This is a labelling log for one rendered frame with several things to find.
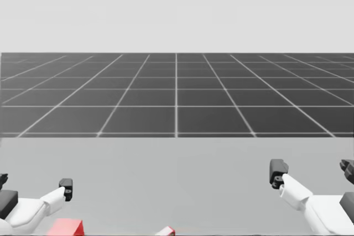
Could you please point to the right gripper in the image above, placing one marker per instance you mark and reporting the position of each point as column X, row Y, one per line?
column 329, row 214

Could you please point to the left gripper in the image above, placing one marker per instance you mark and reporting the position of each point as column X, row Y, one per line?
column 22, row 211

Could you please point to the pink cube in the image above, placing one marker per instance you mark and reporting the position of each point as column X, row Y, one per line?
column 65, row 227

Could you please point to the red and white carton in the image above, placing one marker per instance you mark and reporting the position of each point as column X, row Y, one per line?
column 166, row 231

